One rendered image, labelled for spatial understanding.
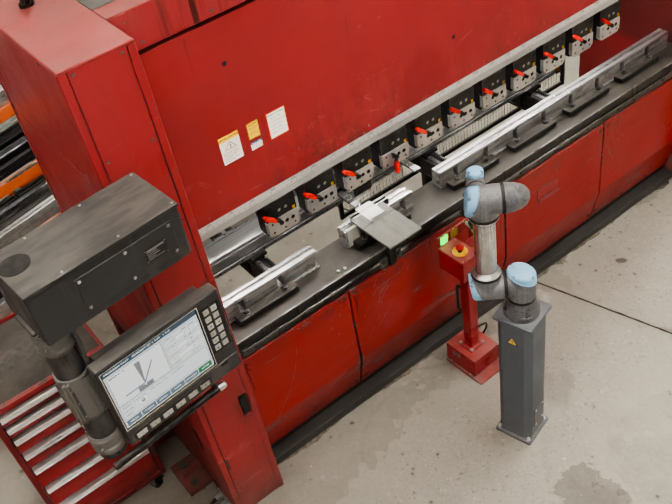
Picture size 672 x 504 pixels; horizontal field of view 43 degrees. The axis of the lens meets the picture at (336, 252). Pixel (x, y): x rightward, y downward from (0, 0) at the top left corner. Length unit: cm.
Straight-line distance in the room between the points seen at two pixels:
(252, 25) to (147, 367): 121
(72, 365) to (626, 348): 282
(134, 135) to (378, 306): 168
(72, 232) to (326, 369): 178
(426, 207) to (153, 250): 177
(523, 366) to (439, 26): 146
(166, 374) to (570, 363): 232
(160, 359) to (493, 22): 208
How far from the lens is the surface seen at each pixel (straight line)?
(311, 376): 389
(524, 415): 395
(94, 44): 259
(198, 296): 264
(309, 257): 364
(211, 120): 304
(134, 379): 265
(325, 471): 408
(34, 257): 245
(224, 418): 354
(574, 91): 451
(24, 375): 358
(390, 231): 363
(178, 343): 267
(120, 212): 248
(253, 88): 309
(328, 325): 376
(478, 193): 312
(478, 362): 427
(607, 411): 423
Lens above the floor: 336
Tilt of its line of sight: 41 degrees down
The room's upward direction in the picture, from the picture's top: 11 degrees counter-clockwise
